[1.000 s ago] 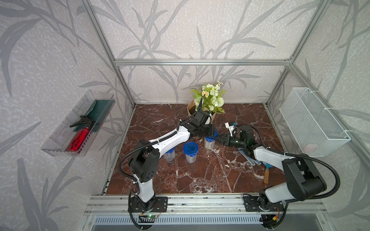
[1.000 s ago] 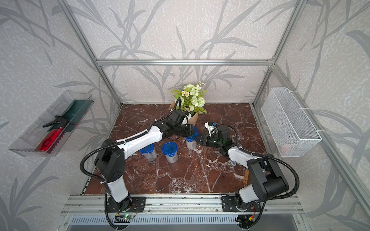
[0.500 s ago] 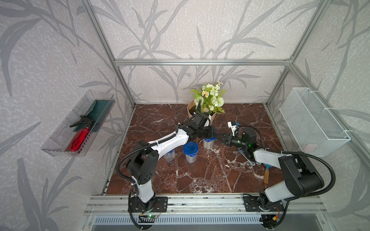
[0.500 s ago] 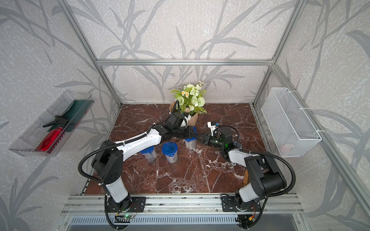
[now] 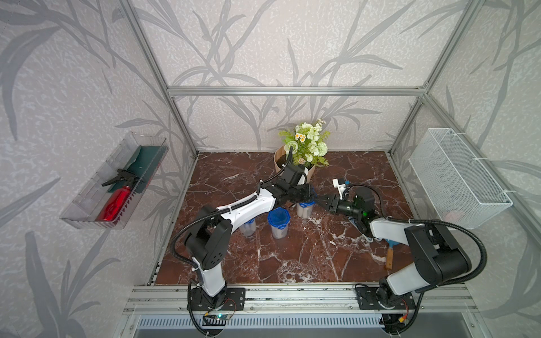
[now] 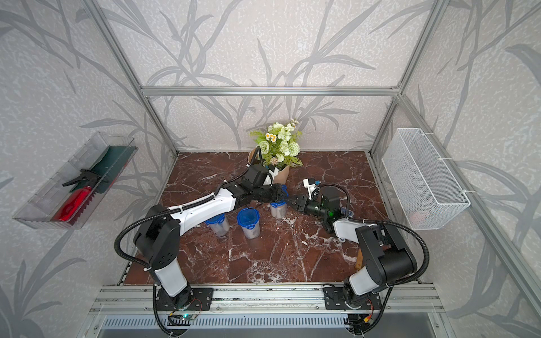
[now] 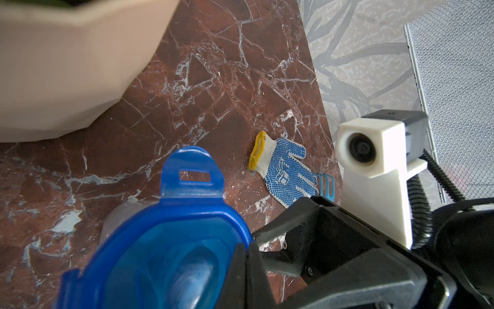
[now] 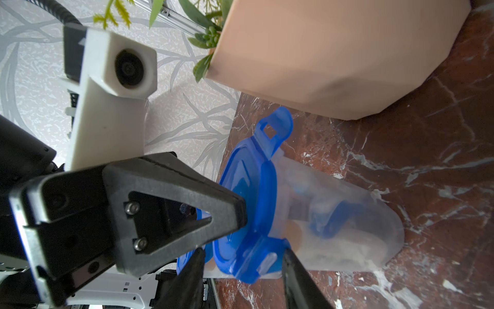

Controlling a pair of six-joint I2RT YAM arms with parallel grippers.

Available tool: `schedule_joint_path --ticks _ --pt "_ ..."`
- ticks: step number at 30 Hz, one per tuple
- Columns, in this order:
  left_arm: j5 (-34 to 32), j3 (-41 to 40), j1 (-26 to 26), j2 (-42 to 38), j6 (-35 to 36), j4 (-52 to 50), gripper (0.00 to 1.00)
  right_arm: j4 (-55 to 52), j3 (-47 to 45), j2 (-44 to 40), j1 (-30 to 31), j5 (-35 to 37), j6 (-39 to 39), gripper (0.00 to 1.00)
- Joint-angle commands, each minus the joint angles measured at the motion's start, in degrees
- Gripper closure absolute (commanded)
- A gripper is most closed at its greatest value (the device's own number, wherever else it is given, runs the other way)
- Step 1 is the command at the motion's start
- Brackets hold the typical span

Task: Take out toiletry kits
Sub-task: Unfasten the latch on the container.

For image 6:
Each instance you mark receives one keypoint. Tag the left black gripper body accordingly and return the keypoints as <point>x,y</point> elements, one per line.
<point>265,194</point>

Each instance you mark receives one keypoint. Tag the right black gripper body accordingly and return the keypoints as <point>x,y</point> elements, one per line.
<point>312,208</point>

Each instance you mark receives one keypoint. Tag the blue-lidded clear kit cup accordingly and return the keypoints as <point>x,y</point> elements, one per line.
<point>248,219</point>
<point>219,224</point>
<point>278,209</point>

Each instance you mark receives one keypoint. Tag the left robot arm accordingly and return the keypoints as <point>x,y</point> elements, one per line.
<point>153,242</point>

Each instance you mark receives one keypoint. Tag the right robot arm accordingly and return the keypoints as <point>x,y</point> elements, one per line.
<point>393,254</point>

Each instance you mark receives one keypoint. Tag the beige flower pot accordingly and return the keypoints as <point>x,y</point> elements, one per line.
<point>281,176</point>

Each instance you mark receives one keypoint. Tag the green white artificial flowers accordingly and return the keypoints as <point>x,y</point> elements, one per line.
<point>279,144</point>

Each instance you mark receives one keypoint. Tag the pink item in basket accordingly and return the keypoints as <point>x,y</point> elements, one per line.
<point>418,219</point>

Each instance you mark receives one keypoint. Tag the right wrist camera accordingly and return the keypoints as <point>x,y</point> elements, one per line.
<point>312,187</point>

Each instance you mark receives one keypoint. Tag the wooden handled brush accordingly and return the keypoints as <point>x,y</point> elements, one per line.
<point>359,261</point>

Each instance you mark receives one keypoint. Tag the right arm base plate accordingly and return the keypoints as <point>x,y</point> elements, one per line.
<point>344,298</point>

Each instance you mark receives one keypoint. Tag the white wire mesh basket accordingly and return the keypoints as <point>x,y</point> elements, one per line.
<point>422,180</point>

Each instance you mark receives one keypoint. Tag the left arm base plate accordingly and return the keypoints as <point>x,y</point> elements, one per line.
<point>191,299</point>

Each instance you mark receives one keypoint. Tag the aluminium front rail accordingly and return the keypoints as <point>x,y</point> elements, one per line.
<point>287,298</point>

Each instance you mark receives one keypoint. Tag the clear plastic wall tray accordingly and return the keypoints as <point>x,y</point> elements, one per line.
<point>38,211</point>

